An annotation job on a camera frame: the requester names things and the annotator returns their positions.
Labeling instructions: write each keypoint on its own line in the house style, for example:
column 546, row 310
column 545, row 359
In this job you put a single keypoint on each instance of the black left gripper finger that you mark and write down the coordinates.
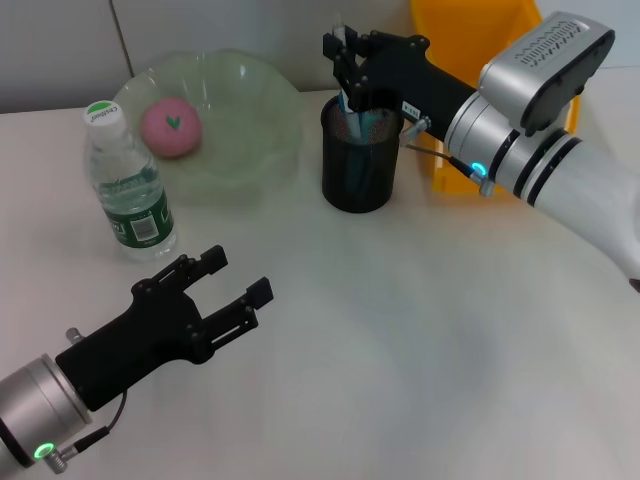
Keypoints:
column 212, row 260
column 260, row 295

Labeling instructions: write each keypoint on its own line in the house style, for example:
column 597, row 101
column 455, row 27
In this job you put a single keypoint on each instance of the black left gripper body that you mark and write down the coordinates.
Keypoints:
column 130, row 345

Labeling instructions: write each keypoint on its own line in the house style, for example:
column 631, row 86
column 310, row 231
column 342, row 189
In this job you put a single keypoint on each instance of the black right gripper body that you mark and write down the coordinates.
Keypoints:
column 410, row 80

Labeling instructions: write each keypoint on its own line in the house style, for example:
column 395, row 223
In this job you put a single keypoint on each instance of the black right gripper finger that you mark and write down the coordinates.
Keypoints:
column 357, row 42
column 334, row 45

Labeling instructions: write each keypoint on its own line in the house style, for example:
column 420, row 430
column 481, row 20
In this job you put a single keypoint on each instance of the blue scissors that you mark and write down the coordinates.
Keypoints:
column 367, row 127

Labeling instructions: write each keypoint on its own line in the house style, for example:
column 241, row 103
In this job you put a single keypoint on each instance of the grey white ballpoint pen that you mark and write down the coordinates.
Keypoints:
column 352, row 122

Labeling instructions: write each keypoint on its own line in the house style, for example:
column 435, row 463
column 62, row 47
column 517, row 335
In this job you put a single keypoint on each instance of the clear plastic water bottle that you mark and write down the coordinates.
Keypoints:
column 130, row 200

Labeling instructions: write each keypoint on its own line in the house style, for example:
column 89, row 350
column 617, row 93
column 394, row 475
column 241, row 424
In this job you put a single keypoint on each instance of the pink peach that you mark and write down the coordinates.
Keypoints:
column 167, row 137

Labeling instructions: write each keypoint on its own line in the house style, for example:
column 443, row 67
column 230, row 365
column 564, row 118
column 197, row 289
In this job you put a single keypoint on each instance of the black mesh pen holder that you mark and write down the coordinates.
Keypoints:
column 360, row 175

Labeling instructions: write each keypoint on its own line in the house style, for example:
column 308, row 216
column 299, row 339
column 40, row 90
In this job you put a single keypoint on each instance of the green glass fruit bowl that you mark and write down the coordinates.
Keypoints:
column 240, row 150

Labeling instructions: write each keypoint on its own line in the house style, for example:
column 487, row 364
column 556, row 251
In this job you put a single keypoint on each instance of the right gripper metal plug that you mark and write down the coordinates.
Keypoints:
column 415, row 130

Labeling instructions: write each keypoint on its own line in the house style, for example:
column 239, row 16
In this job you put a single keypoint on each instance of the gripper metal plug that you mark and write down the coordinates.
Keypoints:
column 74, row 336
column 415, row 130

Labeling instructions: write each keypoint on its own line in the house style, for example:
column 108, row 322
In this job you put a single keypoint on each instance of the left gripper metal plug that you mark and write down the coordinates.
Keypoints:
column 74, row 336

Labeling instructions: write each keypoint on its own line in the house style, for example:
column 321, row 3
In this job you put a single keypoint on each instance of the yellow plastic bin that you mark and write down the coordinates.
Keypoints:
column 450, row 20

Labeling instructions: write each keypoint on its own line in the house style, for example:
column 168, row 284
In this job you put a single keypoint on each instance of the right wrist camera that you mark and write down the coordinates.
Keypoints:
column 545, row 65

